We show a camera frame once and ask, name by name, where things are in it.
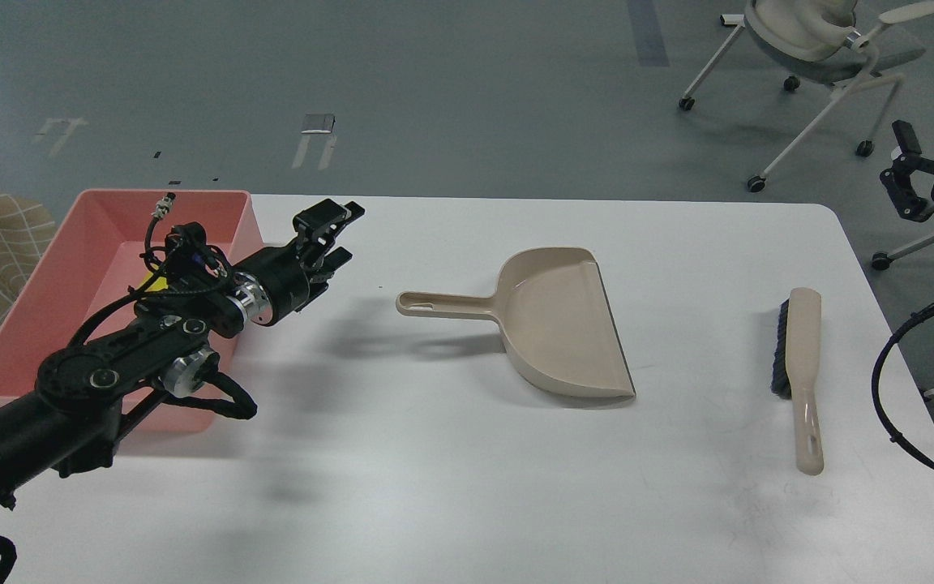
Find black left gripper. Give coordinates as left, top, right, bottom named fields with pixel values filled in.
left=231, top=202, right=366, bottom=326

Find beige hand brush black bristles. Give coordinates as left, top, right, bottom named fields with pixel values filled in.
left=770, top=287, right=825, bottom=476

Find beige plastic dustpan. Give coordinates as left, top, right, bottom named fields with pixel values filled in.
left=396, top=247, right=636, bottom=400

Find yellow sponge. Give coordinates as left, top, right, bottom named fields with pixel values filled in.
left=129, top=273, right=168, bottom=294

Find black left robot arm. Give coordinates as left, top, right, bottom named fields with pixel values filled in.
left=0, top=192, right=365, bottom=583

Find pink plastic bin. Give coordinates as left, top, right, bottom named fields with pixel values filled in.
left=0, top=189, right=263, bottom=406

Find white office chair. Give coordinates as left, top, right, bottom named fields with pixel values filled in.
left=678, top=1, right=934, bottom=193

